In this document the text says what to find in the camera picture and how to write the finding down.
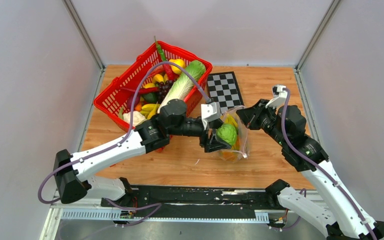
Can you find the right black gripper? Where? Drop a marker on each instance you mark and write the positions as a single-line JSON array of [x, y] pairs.
[[249, 116]]

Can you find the yellow mango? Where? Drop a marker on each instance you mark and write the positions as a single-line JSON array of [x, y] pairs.
[[158, 78]]

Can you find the clear zip top bag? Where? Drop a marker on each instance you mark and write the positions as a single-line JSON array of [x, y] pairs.
[[242, 132]]

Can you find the red plastic basket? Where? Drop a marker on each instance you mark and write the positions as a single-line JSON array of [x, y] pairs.
[[116, 95]]

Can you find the long green cabbage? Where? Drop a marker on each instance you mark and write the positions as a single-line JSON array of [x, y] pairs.
[[183, 85]]

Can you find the orange toy pineapple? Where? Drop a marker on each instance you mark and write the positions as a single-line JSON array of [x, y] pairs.
[[234, 154]]

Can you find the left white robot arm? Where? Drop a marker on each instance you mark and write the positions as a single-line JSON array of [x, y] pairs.
[[74, 171]]

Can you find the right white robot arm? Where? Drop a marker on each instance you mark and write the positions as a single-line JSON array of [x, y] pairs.
[[344, 218]]

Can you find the dark purple grapes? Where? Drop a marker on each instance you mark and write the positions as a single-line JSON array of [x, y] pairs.
[[163, 89]]

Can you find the white cauliflower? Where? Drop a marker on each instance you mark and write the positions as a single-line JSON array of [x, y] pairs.
[[134, 118]]

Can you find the small green round cabbage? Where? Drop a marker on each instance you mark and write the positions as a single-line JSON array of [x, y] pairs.
[[227, 133]]

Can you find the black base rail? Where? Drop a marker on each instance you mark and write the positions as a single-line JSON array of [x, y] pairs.
[[176, 204]]

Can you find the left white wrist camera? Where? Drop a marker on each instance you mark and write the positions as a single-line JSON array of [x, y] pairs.
[[211, 115]]

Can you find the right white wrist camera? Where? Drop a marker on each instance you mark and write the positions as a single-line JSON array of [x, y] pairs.
[[279, 96]]

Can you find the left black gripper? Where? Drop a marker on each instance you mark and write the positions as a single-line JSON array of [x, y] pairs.
[[215, 144]]

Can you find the black white checkerboard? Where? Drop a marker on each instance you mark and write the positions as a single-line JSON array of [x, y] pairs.
[[224, 88]]

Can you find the yellow banana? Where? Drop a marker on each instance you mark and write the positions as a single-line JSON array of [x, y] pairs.
[[229, 119]]

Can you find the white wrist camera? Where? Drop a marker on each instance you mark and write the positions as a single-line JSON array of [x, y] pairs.
[[279, 96], [211, 115]]

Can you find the red chili pepper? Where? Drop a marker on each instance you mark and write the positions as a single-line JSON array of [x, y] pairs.
[[169, 72]]

